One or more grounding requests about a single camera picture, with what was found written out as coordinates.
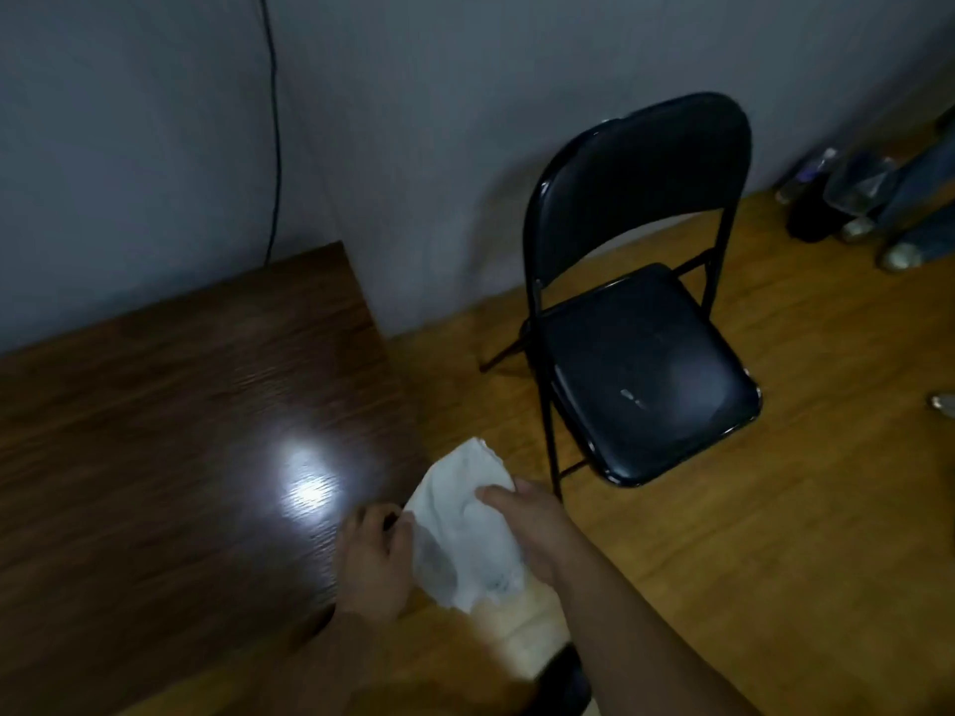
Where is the person's right hand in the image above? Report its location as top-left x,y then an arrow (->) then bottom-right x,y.
475,478 -> 594,590

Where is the person's left hand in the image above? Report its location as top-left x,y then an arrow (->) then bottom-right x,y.
333,503 -> 417,628

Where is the white cloth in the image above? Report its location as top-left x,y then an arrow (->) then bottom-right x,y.
403,437 -> 528,614

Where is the person's left forearm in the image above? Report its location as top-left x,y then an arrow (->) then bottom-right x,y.
224,611 -> 392,716

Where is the person's right forearm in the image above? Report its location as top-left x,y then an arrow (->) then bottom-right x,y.
556,560 -> 762,716

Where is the person's beige trouser leg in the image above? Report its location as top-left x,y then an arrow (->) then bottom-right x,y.
470,577 -> 574,683

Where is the person's black shoe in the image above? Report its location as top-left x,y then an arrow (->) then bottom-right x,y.
522,643 -> 594,716

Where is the black folding chair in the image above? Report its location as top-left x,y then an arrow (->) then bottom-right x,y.
479,92 -> 764,504

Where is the black bag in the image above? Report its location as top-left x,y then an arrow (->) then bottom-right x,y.
785,175 -> 848,244

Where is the clear plastic bottle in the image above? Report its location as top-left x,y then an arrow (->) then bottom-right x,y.
774,147 -> 838,206

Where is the black cable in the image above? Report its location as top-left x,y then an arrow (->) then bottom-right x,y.
258,0 -> 283,268

